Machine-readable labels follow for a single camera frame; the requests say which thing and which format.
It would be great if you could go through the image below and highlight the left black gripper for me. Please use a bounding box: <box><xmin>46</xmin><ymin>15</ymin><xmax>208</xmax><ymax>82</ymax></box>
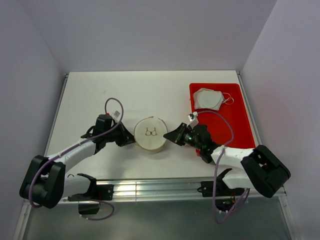
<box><xmin>104</xmin><ymin>121</ymin><xmax>138</xmax><ymax>147</ymax></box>

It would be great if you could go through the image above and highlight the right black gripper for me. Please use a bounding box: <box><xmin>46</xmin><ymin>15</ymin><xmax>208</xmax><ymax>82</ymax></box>
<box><xmin>163</xmin><ymin>122</ymin><xmax>203</xmax><ymax>151</ymax></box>

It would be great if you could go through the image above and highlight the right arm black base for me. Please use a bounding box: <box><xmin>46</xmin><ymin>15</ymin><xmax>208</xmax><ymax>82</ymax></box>
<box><xmin>197</xmin><ymin>180</ymin><xmax>245</xmax><ymax>212</ymax></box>

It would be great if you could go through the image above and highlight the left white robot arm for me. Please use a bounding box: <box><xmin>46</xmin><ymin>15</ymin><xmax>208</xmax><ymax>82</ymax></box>
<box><xmin>19</xmin><ymin>114</ymin><xmax>135</xmax><ymax>209</ymax></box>

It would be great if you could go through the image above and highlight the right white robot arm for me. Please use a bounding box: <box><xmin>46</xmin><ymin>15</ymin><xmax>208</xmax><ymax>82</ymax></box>
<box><xmin>163</xmin><ymin>123</ymin><xmax>291</xmax><ymax>198</ymax></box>

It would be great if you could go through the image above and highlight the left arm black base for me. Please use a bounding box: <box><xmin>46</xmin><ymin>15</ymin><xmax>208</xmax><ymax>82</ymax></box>
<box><xmin>67</xmin><ymin>184</ymin><xmax>115</xmax><ymax>216</ymax></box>

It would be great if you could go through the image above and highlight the white folded bra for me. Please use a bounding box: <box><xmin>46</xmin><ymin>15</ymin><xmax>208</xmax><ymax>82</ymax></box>
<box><xmin>193</xmin><ymin>88</ymin><xmax>235</xmax><ymax>111</ymax></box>

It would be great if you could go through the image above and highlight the red plastic tray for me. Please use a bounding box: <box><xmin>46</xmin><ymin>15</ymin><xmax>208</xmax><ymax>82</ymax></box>
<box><xmin>189</xmin><ymin>83</ymin><xmax>256</xmax><ymax>149</ymax></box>

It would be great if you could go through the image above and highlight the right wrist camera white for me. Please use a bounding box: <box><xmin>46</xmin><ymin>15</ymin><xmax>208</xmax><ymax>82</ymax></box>
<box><xmin>187</xmin><ymin>111</ymin><xmax>199</xmax><ymax>129</ymax></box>

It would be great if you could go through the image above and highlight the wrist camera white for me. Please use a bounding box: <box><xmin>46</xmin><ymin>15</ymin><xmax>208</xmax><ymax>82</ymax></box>
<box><xmin>106</xmin><ymin>110</ymin><xmax>122</xmax><ymax>121</ymax></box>
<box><xmin>187</xmin><ymin>111</ymin><xmax>199</xmax><ymax>129</ymax></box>

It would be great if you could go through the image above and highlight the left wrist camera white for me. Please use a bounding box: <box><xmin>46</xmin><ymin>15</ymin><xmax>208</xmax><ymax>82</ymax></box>
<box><xmin>106</xmin><ymin>110</ymin><xmax>122</xmax><ymax>121</ymax></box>

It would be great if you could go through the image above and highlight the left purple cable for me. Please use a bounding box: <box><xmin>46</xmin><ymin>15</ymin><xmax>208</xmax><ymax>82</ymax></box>
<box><xmin>28</xmin><ymin>96</ymin><xmax>125</xmax><ymax>221</ymax></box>

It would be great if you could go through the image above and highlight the aluminium rail frame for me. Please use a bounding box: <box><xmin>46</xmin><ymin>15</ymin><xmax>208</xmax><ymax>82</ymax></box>
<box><xmin>14</xmin><ymin>70</ymin><xmax>301</xmax><ymax>240</ymax></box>

